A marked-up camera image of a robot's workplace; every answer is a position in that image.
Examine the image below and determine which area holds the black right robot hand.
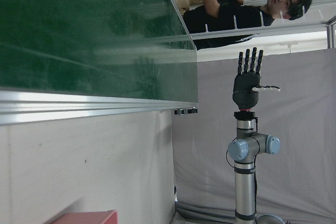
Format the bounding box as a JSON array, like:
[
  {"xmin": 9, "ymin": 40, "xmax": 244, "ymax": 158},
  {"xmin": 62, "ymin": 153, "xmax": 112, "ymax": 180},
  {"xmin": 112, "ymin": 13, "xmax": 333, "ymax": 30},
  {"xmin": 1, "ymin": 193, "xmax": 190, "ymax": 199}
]
[{"xmin": 233, "ymin": 47, "xmax": 281, "ymax": 110}]

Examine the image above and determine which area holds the red basket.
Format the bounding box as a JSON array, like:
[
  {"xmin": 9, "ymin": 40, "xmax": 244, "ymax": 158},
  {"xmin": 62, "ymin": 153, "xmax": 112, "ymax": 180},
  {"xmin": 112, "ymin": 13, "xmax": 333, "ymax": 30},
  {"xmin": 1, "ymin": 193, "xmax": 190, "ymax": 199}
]
[{"xmin": 43, "ymin": 209, "xmax": 119, "ymax": 224}]

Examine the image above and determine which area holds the black table clamp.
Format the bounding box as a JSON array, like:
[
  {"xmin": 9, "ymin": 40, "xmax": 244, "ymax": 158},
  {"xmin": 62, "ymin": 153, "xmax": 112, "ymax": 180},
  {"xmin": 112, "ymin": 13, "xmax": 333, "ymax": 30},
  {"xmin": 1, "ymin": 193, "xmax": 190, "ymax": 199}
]
[{"xmin": 173, "ymin": 106, "xmax": 198, "ymax": 116}]

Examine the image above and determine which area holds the grey cloth curtain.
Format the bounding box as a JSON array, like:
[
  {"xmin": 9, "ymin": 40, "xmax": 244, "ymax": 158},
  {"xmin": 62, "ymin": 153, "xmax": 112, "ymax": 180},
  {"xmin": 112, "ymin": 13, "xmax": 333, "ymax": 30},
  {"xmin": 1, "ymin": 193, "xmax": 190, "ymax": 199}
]
[{"xmin": 171, "ymin": 47, "xmax": 336, "ymax": 224}]

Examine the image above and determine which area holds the person in black shirt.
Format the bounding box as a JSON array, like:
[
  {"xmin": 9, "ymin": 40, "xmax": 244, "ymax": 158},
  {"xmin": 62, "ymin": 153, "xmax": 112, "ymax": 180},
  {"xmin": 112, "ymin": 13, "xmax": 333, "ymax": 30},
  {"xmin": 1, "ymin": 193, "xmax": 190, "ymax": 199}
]
[{"xmin": 182, "ymin": 0, "xmax": 313, "ymax": 50}]

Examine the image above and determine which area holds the green table mat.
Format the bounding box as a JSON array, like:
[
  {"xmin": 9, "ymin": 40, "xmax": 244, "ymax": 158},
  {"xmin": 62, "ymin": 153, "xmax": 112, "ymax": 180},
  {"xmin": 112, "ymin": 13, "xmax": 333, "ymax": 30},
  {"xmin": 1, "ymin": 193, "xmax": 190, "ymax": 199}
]
[{"xmin": 0, "ymin": 0, "xmax": 199, "ymax": 103}]

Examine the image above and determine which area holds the thin aluminium cage frame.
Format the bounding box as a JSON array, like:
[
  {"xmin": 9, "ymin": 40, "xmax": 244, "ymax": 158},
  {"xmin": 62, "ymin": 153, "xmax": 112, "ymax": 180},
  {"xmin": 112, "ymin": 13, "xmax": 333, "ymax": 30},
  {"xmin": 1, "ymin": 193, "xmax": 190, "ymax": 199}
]
[{"xmin": 188, "ymin": 13, "xmax": 336, "ymax": 49}]

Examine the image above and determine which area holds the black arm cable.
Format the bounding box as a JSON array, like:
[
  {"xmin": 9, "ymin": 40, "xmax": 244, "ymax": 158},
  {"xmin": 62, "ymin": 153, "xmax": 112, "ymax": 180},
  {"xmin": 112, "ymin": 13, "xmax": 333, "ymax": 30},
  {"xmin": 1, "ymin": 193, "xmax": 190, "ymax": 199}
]
[{"xmin": 226, "ymin": 118, "xmax": 260, "ymax": 201}]

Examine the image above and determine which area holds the aluminium table frame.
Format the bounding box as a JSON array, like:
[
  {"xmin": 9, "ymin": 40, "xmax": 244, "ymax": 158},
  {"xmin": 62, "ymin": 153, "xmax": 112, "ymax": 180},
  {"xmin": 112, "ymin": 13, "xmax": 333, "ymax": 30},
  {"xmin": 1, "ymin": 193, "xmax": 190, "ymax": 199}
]
[{"xmin": 0, "ymin": 0, "xmax": 200, "ymax": 127}]

